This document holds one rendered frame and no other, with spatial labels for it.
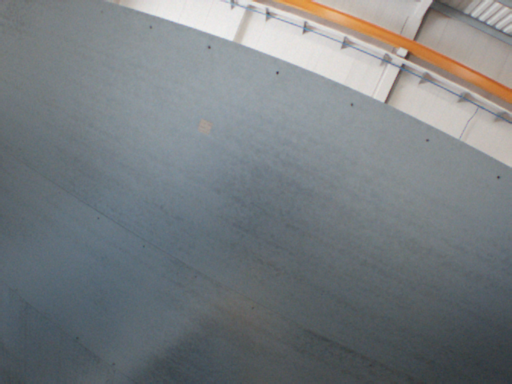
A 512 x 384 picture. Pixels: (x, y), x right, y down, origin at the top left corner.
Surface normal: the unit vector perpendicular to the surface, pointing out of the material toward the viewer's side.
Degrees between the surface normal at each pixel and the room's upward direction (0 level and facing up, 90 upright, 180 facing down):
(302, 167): 90
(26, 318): 90
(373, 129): 90
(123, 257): 90
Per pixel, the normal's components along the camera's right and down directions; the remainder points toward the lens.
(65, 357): -0.24, 0.19
